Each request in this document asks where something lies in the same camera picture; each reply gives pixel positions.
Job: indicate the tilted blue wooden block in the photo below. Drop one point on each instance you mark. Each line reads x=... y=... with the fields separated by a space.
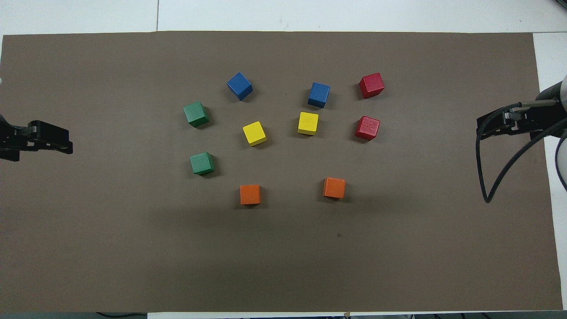
x=239 y=86

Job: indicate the orange wooden block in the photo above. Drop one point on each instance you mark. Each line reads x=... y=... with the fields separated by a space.
x=250 y=194
x=334 y=188

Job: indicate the brown table mat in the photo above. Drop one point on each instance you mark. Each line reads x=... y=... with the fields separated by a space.
x=133 y=243

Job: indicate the yellow wooden block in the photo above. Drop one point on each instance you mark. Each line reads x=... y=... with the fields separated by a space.
x=254 y=133
x=308 y=123

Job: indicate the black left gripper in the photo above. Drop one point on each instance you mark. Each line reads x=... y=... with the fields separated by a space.
x=13 y=135

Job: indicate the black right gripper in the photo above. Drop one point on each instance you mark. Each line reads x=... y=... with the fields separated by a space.
x=518 y=120

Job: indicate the red wooden block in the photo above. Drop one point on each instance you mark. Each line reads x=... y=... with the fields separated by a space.
x=371 y=85
x=367 y=128

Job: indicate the green wooden block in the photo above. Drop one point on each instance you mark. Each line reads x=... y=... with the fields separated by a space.
x=196 y=114
x=202 y=163

